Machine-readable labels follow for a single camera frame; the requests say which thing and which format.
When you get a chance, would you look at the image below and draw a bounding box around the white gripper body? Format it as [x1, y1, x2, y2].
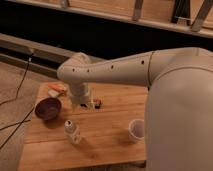
[69, 83, 94, 108]

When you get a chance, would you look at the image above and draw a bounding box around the orange pepper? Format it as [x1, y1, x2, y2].
[48, 84, 67, 98]

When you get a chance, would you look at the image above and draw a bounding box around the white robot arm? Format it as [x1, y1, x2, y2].
[57, 47, 213, 171]

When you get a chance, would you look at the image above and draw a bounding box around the wooden cutting board table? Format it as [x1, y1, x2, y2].
[18, 84, 147, 171]

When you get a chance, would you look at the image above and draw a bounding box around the clear plastic bottle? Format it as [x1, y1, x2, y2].
[64, 120, 81, 144]

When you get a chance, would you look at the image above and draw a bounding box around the dark purple bowl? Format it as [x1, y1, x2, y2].
[35, 97, 62, 121]

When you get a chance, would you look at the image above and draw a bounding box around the white plastic cup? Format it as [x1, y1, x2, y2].
[128, 119, 145, 143]

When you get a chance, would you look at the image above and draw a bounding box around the black crossing cable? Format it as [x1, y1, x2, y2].
[0, 106, 36, 150]

